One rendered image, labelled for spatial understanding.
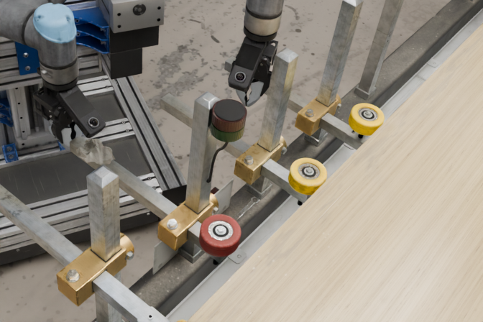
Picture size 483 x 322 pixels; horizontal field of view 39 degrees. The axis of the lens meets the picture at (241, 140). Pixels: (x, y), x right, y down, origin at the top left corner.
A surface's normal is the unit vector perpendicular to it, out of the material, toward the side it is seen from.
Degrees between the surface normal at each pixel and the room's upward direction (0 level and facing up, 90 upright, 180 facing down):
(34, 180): 0
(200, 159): 90
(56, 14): 0
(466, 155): 0
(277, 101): 90
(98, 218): 90
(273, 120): 90
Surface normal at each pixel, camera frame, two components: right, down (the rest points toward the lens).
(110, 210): 0.78, 0.50
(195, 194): -0.62, 0.51
